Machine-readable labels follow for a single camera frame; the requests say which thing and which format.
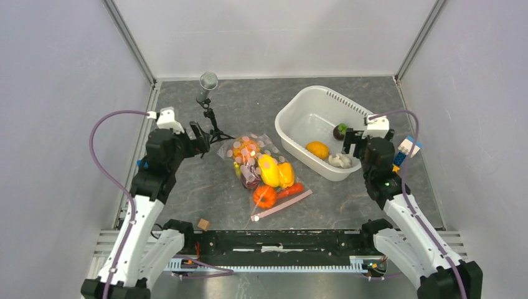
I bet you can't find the small wooden cube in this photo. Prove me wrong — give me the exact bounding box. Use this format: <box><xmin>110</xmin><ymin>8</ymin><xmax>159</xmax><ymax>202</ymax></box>
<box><xmin>197</xmin><ymin>219</ymin><xmax>210</xmax><ymax>231</ymax></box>

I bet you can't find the dark red toy fruit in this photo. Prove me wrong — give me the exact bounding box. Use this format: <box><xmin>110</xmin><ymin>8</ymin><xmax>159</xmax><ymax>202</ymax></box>
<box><xmin>240</xmin><ymin>164</ymin><xmax>261</xmax><ymax>189</ymax></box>

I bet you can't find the clear zip top bag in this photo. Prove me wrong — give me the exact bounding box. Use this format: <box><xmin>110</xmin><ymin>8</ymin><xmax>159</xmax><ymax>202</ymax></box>
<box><xmin>217</xmin><ymin>133</ymin><xmax>313</xmax><ymax>222</ymax></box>

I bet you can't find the white toy mushroom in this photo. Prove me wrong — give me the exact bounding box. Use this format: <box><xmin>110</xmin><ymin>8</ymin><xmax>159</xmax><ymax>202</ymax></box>
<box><xmin>328</xmin><ymin>153</ymin><xmax>352</xmax><ymax>169</ymax></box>

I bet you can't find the blue green toy block stack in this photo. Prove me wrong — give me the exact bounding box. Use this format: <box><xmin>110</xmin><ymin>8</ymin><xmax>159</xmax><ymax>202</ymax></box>
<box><xmin>136</xmin><ymin>158</ymin><xmax>148</xmax><ymax>170</ymax></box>

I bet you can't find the red toy chili pepper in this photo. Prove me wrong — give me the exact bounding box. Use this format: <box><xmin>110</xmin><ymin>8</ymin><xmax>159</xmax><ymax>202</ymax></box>
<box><xmin>276</xmin><ymin>183</ymin><xmax>304</xmax><ymax>200</ymax></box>

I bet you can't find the orange yellow bell pepper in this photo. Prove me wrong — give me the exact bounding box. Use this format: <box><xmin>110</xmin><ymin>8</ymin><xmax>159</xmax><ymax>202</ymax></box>
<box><xmin>278</xmin><ymin>162</ymin><xmax>295</xmax><ymax>189</ymax></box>

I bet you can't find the orange toy pumpkin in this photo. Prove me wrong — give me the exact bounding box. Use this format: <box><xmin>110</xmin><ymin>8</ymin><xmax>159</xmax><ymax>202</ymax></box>
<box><xmin>252</xmin><ymin>184</ymin><xmax>276</xmax><ymax>209</ymax></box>

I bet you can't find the white plastic basin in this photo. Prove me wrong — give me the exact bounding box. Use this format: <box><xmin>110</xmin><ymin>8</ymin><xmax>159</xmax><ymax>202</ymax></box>
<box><xmin>275</xmin><ymin>85</ymin><xmax>372</xmax><ymax>181</ymax></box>

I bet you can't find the white blue yellow block stack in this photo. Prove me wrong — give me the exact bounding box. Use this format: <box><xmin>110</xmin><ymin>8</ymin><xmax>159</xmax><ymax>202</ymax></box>
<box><xmin>392</xmin><ymin>136</ymin><xmax>422</xmax><ymax>173</ymax></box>

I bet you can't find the orange toy fruit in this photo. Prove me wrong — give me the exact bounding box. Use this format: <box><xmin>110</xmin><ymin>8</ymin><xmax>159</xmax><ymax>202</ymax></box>
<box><xmin>306</xmin><ymin>141</ymin><xmax>329</xmax><ymax>160</ymax></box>

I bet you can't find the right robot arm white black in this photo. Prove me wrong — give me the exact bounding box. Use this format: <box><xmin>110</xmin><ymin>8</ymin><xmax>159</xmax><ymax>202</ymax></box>
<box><xmin>343</xmin><ymin>128</ymin><xmax>483</xmax><ymax>298</ymax></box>

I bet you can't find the orange toy pineapple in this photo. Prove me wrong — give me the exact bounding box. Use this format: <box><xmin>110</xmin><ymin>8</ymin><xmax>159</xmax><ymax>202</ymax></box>
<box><xmin>232</xmin><ymin>136</ymin><xmax>261</xmax><ymax>163</ymax></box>

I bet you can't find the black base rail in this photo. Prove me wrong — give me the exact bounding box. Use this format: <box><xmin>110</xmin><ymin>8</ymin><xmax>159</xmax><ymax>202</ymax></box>
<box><xmin>178</xmin><ymin>229</ymin><xmax>384</xmax><ymax>267</ymax></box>

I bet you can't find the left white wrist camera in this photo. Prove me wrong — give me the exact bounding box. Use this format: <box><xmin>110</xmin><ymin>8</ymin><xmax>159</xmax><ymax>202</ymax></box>
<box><xmin>147</xmin><ymin>107</ymin><xmax>185</xmax><ymax>135</ymax></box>

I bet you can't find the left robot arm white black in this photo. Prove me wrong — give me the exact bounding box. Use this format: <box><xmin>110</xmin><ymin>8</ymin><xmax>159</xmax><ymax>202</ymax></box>
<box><xmin>81</xmin><ymin>121</ymin><xmax>210</xmax><ymax>298</ymax></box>

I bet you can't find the silver microphone on tripod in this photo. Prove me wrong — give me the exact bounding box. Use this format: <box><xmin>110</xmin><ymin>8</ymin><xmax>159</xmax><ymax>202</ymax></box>
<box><xmin>196</xmin><ymin>72</ymin><xmax>234</xmax><ymax>144</ymax></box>

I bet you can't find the yellow toy mango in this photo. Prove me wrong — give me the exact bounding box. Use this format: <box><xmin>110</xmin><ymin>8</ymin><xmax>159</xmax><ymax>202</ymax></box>
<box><xmin>258</xmin><ymin>154</ymin><xmax>280</xmax><ymax>187</ymax></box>

